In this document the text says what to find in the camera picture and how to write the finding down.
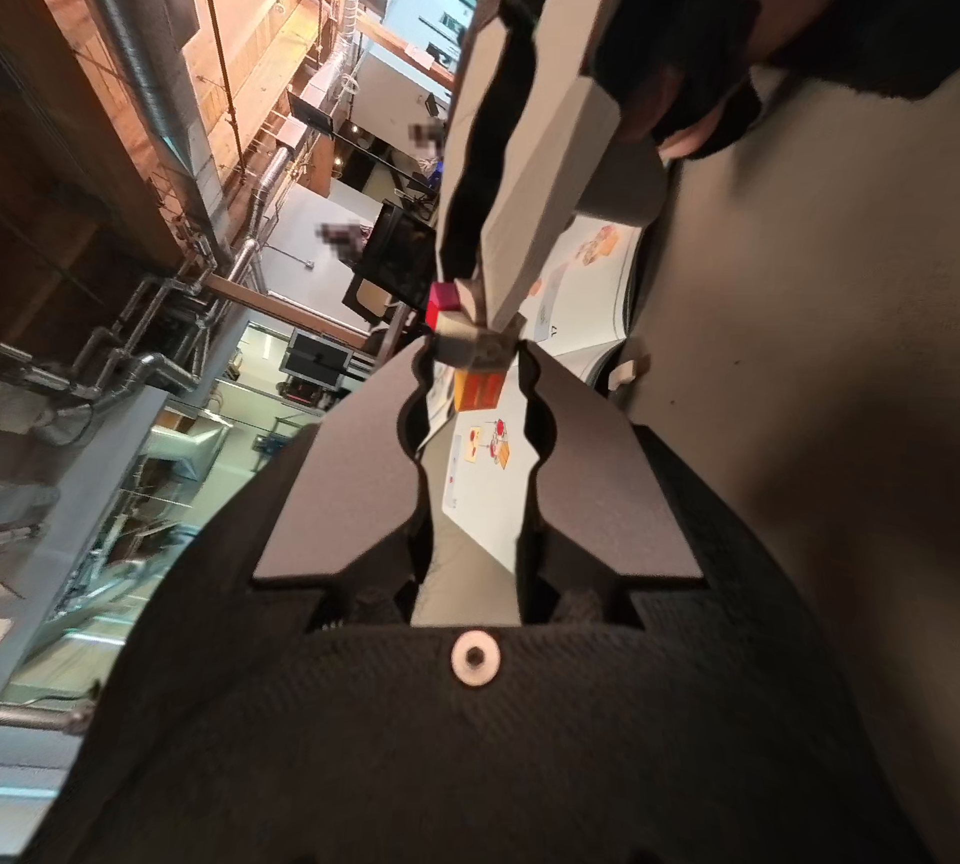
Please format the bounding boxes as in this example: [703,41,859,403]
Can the grey framed monitor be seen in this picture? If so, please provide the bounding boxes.
[279,326,355,401]

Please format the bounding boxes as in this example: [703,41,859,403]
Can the rectangular sheet metal duct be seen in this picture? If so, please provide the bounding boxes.
[146,420,235,484]

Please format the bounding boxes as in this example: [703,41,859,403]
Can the black computer monitor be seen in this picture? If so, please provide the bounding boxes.
[342,200,438,325]

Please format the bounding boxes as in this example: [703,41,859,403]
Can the thin metal pipe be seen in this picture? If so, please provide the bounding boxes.
[0,697,97,736]

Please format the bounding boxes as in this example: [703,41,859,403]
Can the lego instruction booklet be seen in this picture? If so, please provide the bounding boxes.
[418,217,648,580]

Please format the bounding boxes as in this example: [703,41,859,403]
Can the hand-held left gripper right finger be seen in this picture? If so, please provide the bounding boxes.
[516,345,706,592]

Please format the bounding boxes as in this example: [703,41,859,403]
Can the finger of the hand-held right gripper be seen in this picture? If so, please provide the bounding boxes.
[480,0,640,336]
[433,16,545,283]

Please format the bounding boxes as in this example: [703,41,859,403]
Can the large metal air duct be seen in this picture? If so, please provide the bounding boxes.
[45,0,230,266]

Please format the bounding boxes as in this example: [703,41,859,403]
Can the cluster of metal pipes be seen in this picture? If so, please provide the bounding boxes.
[0,256,226,446]

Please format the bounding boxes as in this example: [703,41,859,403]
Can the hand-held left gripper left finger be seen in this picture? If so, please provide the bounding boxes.
[253,337,436,581]

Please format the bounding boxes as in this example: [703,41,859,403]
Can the small lego assembly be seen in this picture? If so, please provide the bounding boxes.
[423,281,528,371]

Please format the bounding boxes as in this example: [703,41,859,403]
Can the silver round duct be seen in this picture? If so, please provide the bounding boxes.
[221,144,298,287]

